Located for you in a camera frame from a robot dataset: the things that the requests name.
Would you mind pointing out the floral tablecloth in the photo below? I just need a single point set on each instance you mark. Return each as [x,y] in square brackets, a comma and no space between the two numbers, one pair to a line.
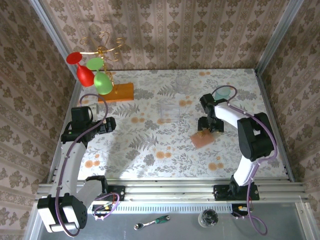
[175,165]

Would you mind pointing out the gold glass rack wooden base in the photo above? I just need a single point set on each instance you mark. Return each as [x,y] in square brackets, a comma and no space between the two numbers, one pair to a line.
[122,93]

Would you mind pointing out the green wine glass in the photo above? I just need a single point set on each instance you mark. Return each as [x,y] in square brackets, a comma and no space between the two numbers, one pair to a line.
[102,83]

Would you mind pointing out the teal plastic cup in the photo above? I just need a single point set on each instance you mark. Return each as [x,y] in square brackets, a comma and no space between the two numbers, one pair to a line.
[222,92]

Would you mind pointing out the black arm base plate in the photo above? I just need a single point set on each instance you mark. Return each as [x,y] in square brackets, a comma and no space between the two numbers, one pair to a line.
[117,193]
[220,193]

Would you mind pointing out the grey metal shelf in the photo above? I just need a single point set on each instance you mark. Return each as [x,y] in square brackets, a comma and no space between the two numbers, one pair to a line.
[275,225]

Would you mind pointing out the aluminium mounting rail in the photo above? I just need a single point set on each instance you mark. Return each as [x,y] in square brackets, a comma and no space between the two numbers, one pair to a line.
[170,191]

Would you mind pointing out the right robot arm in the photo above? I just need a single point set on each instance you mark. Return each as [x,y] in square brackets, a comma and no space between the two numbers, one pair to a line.
[246,172]

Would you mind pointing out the clear drinking glass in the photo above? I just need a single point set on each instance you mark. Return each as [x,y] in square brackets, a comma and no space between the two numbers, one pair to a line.
[182,82]

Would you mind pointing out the clear round jar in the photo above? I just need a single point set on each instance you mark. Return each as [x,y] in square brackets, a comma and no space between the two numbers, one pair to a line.
[208,218]

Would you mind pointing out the aluminium side rail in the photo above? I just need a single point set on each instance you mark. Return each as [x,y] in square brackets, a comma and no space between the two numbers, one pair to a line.
[62,140]
[275,125]

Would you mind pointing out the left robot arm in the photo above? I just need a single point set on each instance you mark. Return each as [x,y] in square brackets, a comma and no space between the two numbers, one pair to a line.
[67,165]

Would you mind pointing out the red wine glass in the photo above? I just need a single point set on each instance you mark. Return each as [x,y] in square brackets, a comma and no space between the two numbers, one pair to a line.
[85,75]

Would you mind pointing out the pink leather card holder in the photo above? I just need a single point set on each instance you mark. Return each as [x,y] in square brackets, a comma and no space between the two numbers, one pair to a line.
[203,143]

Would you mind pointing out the aluminium frame post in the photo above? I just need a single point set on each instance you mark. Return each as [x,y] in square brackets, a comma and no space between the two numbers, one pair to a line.
[53,37]
[280,37]

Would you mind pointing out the black connector box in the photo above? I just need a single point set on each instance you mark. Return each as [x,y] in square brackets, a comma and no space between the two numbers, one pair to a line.
[240,208]
[102,209]

